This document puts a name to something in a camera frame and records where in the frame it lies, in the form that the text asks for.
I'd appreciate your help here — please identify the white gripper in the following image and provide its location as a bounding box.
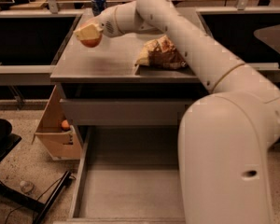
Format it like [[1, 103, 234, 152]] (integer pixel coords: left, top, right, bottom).
[[74, 7, 123, 41]]

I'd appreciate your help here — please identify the red apple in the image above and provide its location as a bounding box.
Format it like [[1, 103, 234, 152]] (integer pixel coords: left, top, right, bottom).
[[80, 35, 102, 48]]

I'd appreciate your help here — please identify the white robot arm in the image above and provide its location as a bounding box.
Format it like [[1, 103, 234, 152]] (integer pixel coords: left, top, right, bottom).
[[75, 0, 280, 224]]

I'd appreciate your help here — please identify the grey drawer cabinet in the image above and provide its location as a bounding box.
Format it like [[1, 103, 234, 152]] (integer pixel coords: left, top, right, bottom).
[[49, 7, 216, 224]]

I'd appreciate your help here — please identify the closed top drawer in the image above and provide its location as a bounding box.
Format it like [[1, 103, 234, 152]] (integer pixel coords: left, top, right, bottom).
[[60, 99, 194, 126]]

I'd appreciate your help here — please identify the open middle drawer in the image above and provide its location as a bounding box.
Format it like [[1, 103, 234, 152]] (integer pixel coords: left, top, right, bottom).
[[54, 126, 186, 224]]

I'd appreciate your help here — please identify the blue soda can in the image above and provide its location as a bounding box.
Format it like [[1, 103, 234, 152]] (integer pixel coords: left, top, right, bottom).
[[91, 0, 107, 16]]

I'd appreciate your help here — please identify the brown salt chip bag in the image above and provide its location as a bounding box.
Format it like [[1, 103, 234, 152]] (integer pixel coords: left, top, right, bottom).
[[135, 35, 188, 70]]

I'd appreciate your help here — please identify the orange fruit in box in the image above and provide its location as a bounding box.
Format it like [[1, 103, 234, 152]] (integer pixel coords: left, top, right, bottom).
[[61, 119, 70, 131]]

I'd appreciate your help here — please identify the cardboard box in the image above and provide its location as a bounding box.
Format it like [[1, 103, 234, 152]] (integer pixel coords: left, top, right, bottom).
[[35, 87, 81, 161]]

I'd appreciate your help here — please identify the black stand leg left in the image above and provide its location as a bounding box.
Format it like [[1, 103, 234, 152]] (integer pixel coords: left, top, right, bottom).
[[0, 171, 72, 224]]

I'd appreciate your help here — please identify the clear plastic bottle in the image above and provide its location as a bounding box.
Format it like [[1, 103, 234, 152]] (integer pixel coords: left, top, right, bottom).
[[20, 180, 35, 194]]

